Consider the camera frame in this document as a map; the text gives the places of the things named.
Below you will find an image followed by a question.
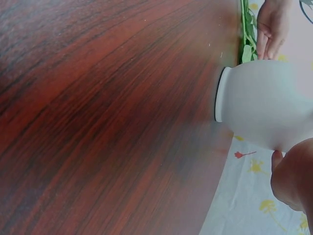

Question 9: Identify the green leafy flower stem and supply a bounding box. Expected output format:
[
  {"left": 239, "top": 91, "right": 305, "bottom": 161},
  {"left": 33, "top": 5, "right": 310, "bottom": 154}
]
[{"left": 239, "top": 0, "right": 259, "bottom": 63}]

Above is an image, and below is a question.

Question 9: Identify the white ceramic vase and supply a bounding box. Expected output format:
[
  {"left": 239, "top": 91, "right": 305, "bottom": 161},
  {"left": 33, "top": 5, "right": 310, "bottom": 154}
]
[{"left": 214, "top": 59, "right": 313, "bottom": 153}]

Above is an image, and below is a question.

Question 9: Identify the person's left hand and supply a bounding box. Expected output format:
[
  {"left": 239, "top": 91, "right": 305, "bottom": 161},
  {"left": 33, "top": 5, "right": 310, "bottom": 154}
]
[{"left": 256, "top": 0, "right": 292, "bottom": 60}]

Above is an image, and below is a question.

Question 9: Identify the person's right hand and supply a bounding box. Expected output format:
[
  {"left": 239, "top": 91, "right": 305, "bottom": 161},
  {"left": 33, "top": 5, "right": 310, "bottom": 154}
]
[{"left": 270, "top": 138, "right": 313, "bottom": 214}]

